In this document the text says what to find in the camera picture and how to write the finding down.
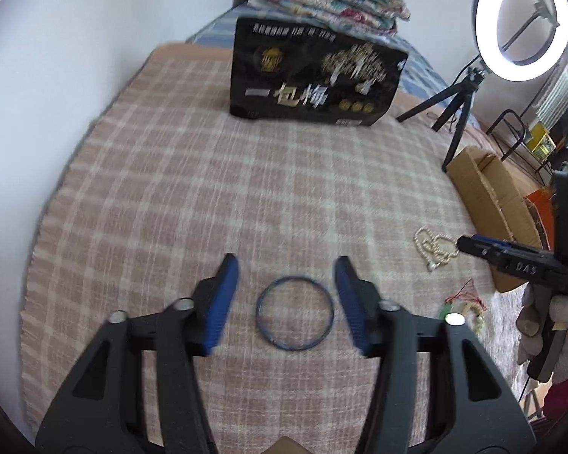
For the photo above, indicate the striped hanging cloth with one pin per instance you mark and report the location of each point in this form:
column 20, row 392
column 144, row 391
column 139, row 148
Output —
column 563, row 94

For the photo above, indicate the thin blue metal bangle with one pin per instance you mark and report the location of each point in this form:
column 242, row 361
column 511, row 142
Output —
column 258, row 314

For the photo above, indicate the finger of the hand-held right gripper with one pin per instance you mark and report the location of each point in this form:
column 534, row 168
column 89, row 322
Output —
column 473, row 244

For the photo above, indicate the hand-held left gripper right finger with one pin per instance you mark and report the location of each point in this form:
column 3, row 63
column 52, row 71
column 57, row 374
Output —
column 348, row 302

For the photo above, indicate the orange cloth covered table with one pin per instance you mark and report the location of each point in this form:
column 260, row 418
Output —
column 539, row 203

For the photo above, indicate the cardboard box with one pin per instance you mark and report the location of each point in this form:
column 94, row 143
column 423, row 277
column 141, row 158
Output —
column 483, row 184

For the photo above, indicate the black printed snack bag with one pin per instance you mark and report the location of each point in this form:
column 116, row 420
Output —
column 288, row 71

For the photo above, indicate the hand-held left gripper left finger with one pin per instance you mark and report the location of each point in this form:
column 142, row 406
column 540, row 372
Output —
column 220, row 302

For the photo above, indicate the black tripod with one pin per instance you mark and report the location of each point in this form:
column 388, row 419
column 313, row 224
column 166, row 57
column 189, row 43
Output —
column 468, row 90

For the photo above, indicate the yellow green box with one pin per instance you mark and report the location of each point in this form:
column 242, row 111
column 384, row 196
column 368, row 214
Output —
column 542, row 144

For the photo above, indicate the black metal clothes rack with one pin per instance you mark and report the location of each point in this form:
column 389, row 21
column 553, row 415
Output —
column 506, row 118

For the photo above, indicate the black phone holder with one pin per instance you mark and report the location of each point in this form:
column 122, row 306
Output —
column 544, row 7

